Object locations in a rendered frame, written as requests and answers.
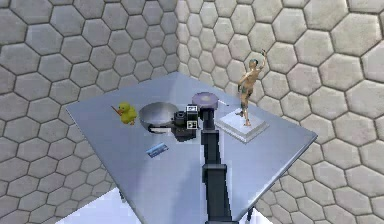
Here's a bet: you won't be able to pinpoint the grey metal table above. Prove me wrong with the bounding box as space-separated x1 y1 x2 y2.
65 71 319 224

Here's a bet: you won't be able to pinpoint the silver metal bowl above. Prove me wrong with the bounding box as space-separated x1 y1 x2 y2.
138 101 181 135

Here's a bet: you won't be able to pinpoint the yellow rubber duck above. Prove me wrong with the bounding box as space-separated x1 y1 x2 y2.
110 101 139 126

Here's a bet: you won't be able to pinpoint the purple round disc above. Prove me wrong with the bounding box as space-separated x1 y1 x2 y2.
191 91 220 111

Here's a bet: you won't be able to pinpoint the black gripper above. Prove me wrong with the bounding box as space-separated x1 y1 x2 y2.
147 110 198 143

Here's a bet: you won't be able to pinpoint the bronze figure on white base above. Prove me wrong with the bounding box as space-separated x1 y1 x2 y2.
214 48 270 144

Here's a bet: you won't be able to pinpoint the blue card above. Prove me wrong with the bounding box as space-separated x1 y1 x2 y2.
145 142 170 159

